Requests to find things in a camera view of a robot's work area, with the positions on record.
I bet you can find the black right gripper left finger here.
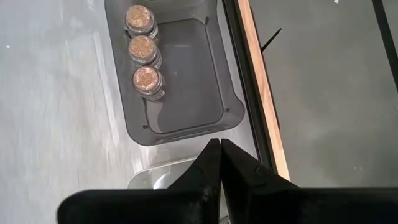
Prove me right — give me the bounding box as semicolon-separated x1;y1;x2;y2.
57;138;222;224

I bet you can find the pale grey plastic bin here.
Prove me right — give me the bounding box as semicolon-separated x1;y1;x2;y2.
126;156;197;190

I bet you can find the grey translucent plastic bin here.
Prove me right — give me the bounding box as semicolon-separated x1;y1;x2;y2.
104;0;246;147

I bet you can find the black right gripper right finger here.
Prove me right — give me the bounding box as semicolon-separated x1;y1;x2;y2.
221;139;398;224

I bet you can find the black aluminium table frame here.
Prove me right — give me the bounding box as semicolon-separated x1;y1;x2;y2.
222;0;280;175

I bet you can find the cork-top small glass jar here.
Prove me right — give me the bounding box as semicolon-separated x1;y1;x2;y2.
124;4;159;43
127;34;163;69
132;65;166;102

